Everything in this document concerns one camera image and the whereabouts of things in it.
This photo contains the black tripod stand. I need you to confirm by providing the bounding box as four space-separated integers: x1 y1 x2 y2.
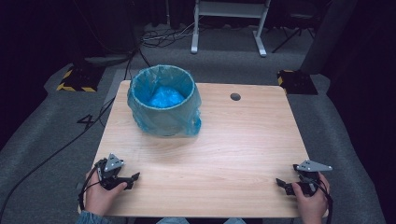
271 12 316 54

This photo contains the white desk frame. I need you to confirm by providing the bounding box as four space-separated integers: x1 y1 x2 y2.
190 0 273 58

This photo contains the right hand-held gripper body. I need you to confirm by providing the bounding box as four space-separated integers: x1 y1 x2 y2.
292 159 333 197

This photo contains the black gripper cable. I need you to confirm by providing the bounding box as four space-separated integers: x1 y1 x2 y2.
78 161 105 213
312 177 334 224

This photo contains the grey curtain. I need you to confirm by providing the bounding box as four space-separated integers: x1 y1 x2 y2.
299 0 360 76

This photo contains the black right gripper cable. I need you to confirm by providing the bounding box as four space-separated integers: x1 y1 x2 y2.
312 177 334 224

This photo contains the person's left hand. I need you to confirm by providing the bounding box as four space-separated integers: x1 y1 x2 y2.
84 169 128 217

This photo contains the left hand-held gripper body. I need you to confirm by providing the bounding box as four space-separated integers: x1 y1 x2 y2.
94 152 133 191

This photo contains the bundle of floor cables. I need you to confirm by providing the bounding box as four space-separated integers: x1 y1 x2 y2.
139 21 201 49

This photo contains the person's right hand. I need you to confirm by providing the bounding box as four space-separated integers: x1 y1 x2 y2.
290 172 331 224

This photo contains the yellow black striped base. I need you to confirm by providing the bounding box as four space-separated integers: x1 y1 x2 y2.
56 64 106 93
276 69 319 96

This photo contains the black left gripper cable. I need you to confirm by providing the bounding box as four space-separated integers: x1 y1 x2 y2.
78 161 105 213

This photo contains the trash bin with blue bag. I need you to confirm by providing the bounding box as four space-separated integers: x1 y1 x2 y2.
126 63 203 138

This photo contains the long black floor cable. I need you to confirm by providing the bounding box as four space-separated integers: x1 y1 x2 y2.
0 50 141 218

